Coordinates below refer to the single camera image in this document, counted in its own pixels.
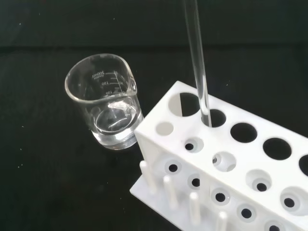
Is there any white test tube rack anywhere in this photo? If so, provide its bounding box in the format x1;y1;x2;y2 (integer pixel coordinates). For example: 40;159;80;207
129;80;308;231

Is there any clear glass beaker with water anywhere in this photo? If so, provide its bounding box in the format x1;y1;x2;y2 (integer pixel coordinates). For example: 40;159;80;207
64;53;145;150

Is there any black bench cloth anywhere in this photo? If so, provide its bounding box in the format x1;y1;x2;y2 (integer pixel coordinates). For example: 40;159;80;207
0;0;308;231

